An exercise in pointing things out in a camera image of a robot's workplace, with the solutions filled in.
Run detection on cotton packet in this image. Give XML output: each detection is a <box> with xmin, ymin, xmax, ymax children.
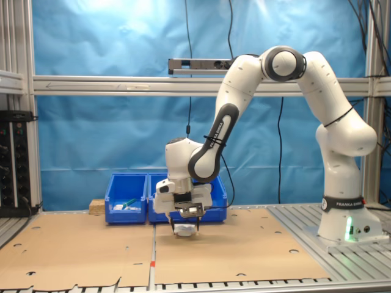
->
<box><xmin>174</xmin><ymin>223</ymin><xmax>196</xmax><ymax>238</ymax></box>

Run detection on black equipment rack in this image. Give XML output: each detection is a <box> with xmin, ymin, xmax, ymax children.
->
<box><xmin>0</xmin><ymin>109</ymin><xmax>39</xmax><ymax>218</ymax></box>

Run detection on wooden block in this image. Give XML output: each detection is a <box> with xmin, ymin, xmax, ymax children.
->
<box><xmin>89</xmin><ymin>198</ymin><xmax>107</xmax><ymax>216</ymax></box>

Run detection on aluminium side rail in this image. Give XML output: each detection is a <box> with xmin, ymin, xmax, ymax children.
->
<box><xmin>0</xmin><ymin>69</ymin><xmax>34</xmax><ymax>94</ymax></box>

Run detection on black camera cable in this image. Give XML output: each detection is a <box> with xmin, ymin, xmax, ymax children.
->
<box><xmin>203</xmin><ymin>0</ymin><xmax>236</xmax><ymax>210</ymax></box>

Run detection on blue bin with clear packet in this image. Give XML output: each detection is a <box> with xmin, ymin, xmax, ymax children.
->
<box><xmin>186</xmin><ymin>175</ymin><xmax>229</xmax><ymax>223</ymax></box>

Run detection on black cable with ferrite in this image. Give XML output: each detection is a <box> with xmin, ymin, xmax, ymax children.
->
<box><xmin>184</xmin><ymin>0</ymin><xmax>193</xmax><ymax>140</ymax></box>

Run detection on flat white packet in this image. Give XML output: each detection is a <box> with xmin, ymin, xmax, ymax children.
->
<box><xmin>112</xmin><ymin>203</ymin><xmax>143</xmax><ymax>211</ymax></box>

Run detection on horizontal aluminium beam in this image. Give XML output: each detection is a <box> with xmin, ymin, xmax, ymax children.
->
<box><xmin>32</xmin><ymin>74</ymin><xmax>391</xmax><ymax>98</ymax></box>

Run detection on brown cardboard sheet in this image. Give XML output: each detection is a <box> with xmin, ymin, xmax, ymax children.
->
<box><xmin>0</xmin><ymin>212</ymin><xmax>155</xmax><ymax>291</ymax></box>
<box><xmin>154</xmin><ymin>207</ymin><xmax>332</xmax><ymax>284</ymax></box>

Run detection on blue bin with green packet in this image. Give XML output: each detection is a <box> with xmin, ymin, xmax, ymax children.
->
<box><xmin>104</xmin><ymin>173</ymin><xmax>149</xmax><ymax>226</ymax></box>

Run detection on long black cable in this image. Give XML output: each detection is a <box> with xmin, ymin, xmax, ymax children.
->
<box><xmin>277</xmin><ymin>96</ymin><xmax>285</xmax><ymax>204</ymax></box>

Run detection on blue bin with white mask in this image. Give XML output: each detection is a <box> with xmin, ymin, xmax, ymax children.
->
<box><xmin>147</xmin><ymin>172</ymin><xmax>188</xmax><ymax>223</ymax></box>

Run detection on grey power strip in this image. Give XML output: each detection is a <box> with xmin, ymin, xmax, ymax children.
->
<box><xmin>167</xmin><ymin>57</ymin><xmax>236</xmax><ymax>76</ymax></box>

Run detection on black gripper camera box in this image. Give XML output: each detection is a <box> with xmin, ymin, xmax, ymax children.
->
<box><xmin>174</xmin><ymin>201</ymin><xmax>205</xmax><ymax>218</ymax></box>

